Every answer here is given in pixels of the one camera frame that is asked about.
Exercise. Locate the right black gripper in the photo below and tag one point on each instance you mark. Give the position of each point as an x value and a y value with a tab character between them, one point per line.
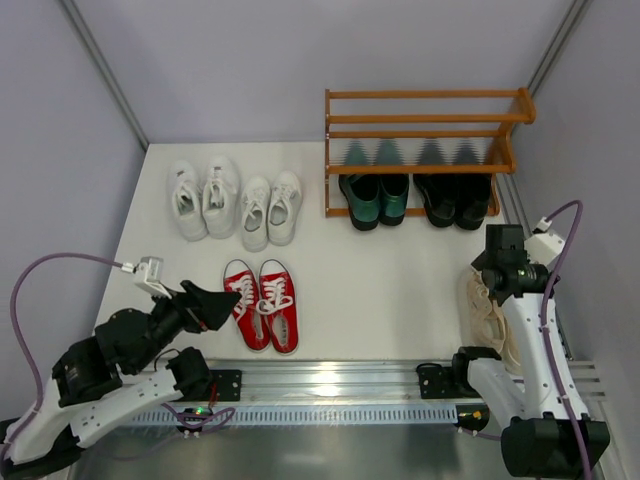
505	238

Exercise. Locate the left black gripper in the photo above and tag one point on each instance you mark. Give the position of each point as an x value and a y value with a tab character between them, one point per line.
187	308

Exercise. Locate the red canvas sneaker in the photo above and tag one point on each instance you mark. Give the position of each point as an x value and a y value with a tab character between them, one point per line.
277	304
239	278

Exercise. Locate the black loafer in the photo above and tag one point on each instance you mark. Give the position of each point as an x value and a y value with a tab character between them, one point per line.
473	199
439	191

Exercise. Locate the green loafer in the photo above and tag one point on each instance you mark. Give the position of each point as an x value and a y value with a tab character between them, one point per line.
362	193
394	187

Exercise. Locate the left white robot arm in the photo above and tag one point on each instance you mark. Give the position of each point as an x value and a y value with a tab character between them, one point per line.
85	397

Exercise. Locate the wooden shoe shelf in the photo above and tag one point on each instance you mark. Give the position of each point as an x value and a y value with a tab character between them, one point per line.
496	127

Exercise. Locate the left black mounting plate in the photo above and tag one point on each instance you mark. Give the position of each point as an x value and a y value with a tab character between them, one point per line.
226	385

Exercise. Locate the black mounting plate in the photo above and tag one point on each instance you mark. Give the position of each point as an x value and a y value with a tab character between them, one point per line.
437	381
226	385

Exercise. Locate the large white sneaker left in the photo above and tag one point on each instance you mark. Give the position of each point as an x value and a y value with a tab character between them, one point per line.
184	196

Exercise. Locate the large white sneaker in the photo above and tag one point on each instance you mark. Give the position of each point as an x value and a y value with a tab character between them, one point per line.
184	196
219	196

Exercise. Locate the large white sneaker right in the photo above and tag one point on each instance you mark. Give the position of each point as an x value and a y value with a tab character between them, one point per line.
219	196

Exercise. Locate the small white sneaker left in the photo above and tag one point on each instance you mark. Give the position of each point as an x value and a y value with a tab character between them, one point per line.
254	208

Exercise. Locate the small white sneaker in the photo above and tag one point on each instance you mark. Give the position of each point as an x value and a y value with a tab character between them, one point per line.
285	203
254	208

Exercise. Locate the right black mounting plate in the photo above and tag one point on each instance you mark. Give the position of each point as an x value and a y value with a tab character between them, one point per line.
437	381

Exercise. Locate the small white sneaker right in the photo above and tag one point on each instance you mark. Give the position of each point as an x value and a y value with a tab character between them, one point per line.
285	203

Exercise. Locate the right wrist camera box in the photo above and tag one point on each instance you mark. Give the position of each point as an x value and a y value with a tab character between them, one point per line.
544	245

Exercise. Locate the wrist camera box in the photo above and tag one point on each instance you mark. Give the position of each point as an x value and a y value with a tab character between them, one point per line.
147	276
544	245

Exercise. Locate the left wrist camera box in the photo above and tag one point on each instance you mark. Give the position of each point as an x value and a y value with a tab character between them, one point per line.
147	276

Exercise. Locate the perforated cable duct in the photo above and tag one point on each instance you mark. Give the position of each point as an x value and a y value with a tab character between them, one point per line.
306	415

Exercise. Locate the aluminium rail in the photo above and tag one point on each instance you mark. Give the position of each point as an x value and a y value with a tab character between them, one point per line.
289	382

